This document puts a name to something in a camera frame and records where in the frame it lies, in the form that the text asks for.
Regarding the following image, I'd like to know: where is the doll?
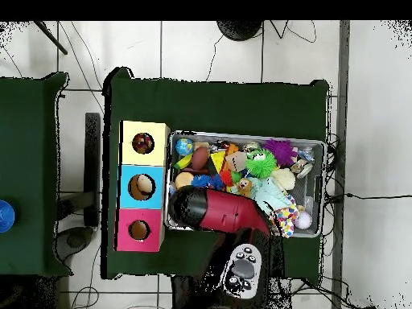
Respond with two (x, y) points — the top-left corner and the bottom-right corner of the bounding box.
(236, 178), (253, 198)

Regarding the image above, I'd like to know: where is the mint green knitted cloth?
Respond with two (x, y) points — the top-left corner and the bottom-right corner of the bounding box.
(249, 176), (292, 216)

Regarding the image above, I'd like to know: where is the wooden box with three holes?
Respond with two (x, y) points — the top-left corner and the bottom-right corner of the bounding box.
(113, 120), (171, 253)

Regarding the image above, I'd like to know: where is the shallow clear mesh bin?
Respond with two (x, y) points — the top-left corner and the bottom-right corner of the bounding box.
(163, 130), (326, 239)

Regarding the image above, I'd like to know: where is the blue spiky rubber ball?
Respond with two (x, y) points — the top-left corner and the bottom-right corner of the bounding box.
(191, 174), (225, 191)

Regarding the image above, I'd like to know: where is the small brown football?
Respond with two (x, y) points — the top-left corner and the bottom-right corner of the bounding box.
(191, 146), (210, 171)

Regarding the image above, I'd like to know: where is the toy hamburger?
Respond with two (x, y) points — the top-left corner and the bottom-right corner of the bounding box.
(174, 171), (195, 189)

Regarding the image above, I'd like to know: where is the plain wooden block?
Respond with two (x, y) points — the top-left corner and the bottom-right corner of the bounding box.
(225, 150), (249, 172)

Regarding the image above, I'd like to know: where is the small globe ball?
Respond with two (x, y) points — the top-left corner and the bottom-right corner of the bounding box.
(175, 138), (194, 157)

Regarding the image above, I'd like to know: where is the green spiky toy with eyes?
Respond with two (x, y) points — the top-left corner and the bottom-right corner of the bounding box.
(245, 149), (278, 179)

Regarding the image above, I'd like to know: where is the purple spiky rubber toy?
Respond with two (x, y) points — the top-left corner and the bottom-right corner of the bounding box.
(263, 138), (299, 167)

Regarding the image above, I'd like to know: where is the white baseball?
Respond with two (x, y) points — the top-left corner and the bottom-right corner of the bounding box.
(294, 211), (313, 230)

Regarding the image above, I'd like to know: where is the black upright panel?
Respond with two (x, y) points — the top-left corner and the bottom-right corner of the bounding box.
(84, 112), (101, 228)

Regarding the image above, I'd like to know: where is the round black stand base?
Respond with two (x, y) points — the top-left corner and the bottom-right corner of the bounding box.
(216, 20), (263, 42)

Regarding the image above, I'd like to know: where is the grey round floor base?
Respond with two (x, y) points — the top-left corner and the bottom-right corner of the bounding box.
(54, 226), (95, 262)

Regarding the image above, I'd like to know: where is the black rod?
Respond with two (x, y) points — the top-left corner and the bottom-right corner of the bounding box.
(33, 20), (68, 56)

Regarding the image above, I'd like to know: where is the blue round object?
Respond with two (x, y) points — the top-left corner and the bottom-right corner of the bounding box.
(0, 199), (16, 233)

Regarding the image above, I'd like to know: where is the thin black cable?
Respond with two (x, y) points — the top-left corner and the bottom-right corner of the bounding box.
(344, 192), (412, 200)

